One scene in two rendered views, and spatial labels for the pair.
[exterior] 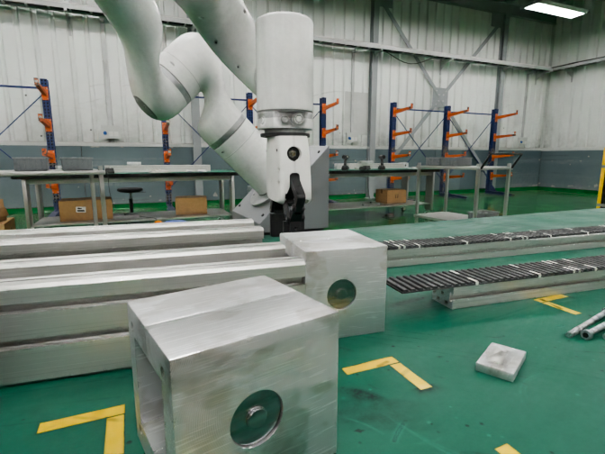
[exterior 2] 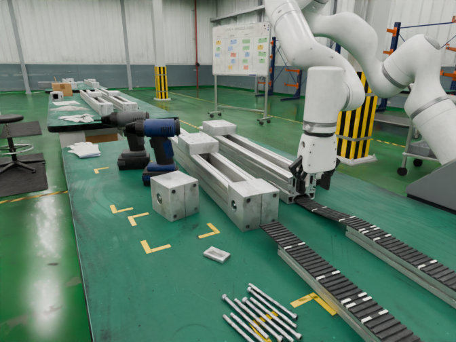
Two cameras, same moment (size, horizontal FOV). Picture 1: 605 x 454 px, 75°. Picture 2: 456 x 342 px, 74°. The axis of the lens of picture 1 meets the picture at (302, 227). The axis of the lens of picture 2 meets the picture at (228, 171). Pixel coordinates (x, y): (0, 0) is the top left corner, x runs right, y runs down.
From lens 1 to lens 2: 0.80 m
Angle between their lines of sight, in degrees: 81
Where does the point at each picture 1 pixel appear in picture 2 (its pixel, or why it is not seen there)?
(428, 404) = (190, 236)
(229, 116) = (419, 100)
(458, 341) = (236, 249)
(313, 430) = (166, 211)
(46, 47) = not seen: outside the picture
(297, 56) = (311, 92)
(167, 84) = (379, 77)
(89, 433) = not seen: hidden behind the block
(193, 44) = (406, 47)
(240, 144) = (423, 122)
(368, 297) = (239, 214)
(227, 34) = not seen: hidden behind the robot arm
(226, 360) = (155, 183)
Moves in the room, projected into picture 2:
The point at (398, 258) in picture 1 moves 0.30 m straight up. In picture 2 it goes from (362, 239) to (386, 104)
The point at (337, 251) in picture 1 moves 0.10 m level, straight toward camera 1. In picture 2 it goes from (233, 188) to (193, 188)
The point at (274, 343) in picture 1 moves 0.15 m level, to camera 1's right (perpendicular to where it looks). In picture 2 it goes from (159, 186) to (152, 212)
